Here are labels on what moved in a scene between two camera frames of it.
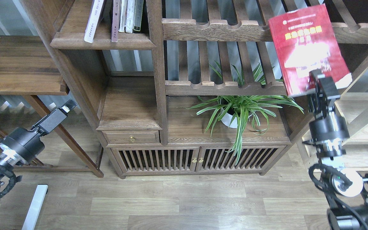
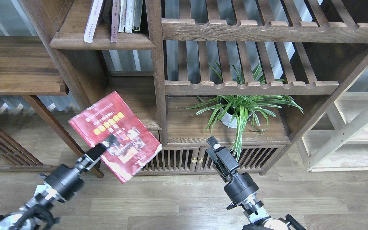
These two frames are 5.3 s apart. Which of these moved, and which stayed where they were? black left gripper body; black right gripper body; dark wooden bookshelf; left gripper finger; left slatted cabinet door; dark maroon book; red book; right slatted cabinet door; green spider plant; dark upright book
Moved: red book; black left gripper body; black right gripper body; left gripper finger
Stayed: left slatted cabinet door; dark upright book; dark wooden bookshelf; dark maroon book; green spider plant; right slatted cabinet door
